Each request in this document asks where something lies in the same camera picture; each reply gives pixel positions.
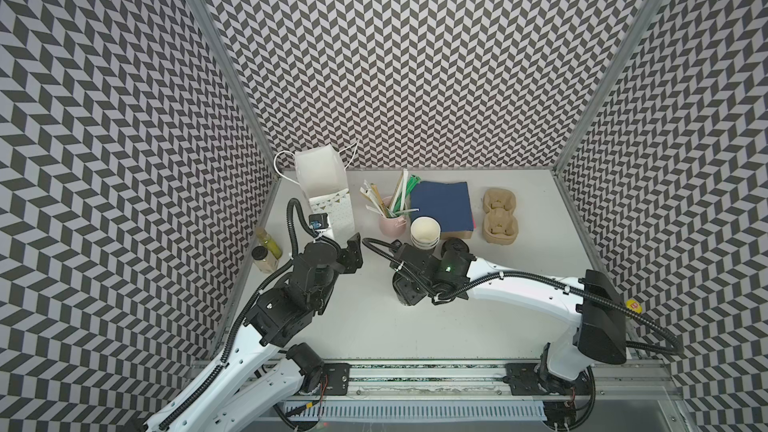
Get beige pulp cup carrier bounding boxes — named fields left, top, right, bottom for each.
left=482, top=188, right=519, bottom=245

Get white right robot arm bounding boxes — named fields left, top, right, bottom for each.
left=362, top=238, right=684, bottom=382

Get white paper takeout bag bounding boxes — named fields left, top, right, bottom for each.
left=273, top=145, right=356, bottom=242

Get stack of paper cups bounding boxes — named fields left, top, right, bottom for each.
left=410, top=216, right=441, bottom=250

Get brown cardboard napkin box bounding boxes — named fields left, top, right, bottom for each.
left=440, top=230, right=473, bottom=240

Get pink utensil holder cup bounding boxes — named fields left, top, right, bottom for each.
left=378, top=214, right=407, bottom=239

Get green yellow bottle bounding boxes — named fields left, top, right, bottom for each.
left=254, top=226, right=283, bottom=260

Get blue napkin stack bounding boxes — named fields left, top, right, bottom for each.
left=410, top=181, right=475, bottom=232

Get green straws bundle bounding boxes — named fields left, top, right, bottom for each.
left=388, top=169, right=421, bottom=217

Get yellow capped bottle right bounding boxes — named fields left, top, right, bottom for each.
left=626, top=299, right=643, bottom=314

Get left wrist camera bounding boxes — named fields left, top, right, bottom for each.
left=308, top=213, right=330, bottom=231

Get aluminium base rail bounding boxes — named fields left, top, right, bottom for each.
left=191, top=358, right=685, bottom=427

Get aluminium corner post right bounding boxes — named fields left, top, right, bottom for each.
left=552, top=0, right=664, bottom=177

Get aluminium corner post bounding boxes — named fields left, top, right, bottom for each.
left=185, top=0, right=275, bottom=175
left=552, top=0, right=664, bottom=177

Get aluminium corner post left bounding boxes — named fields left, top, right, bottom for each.
left=185, top=0, right=275, bottom=175

